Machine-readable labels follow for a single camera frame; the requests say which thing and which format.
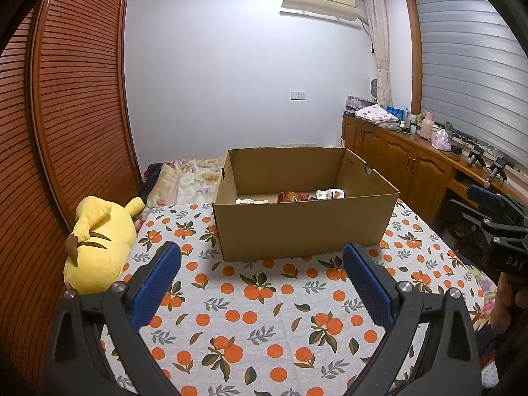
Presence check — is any orange chicken-feet snack pouch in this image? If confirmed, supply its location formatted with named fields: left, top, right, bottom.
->
left=316, top=188, right=345, bottom=200

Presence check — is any pink brown snack packet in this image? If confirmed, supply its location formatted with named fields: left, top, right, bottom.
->
left=278, top=191, right=316, bottom=203

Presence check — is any white red-label snack pouch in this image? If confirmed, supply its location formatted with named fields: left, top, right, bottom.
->
left=235, top=198, right=269, bottom=205

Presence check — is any person right hand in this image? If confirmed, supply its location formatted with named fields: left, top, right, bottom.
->
left=490, top=273, right=527, bottom=333

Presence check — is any black gripper stand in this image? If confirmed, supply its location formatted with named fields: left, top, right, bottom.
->
left=467, top=145, right=486, bottom=169
left=488, top=157, right=514, bottom=183

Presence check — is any wooden sideboard cabinet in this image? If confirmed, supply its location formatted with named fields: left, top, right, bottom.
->
left=342, top=114, right=527, bottom=228

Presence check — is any pink tissue pack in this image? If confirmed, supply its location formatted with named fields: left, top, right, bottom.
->
left=430, top=129, right=451, bottom=152

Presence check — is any pink thermos bottle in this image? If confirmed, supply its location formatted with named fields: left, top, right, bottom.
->
left=420, top=111, right=434, bottom=141

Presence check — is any yellow plush toy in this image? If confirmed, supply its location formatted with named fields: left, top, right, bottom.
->
left=64, top=196, right=144, bottom=295

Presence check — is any grey window blind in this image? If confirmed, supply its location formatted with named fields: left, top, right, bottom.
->
left=414, top=0, right=527, bottom=165

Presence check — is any folded floral cloth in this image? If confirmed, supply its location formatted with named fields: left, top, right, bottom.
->
left=354, top=104, right=399, bottom=124

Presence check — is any small white fan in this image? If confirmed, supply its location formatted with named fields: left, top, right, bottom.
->
left=370, top=78, right=378, bottom=102

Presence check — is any brown cardboard box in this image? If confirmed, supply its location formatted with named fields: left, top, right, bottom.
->
left=213, top=148, right=399, bottom=261

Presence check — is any floral quilt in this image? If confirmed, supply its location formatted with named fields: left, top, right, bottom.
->
left=141, top=157, right=224, bottom=216

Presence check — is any beige curtain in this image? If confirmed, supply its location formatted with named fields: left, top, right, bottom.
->
left=363, top=0, right=393, bottom=107

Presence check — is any wooden louvered wardrobe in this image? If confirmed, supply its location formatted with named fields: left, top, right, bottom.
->
left=1, top=0, right=141, bottom=390

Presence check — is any white wall switch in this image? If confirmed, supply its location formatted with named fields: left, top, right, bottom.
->
left=290, top=91, right=306, bottom=101

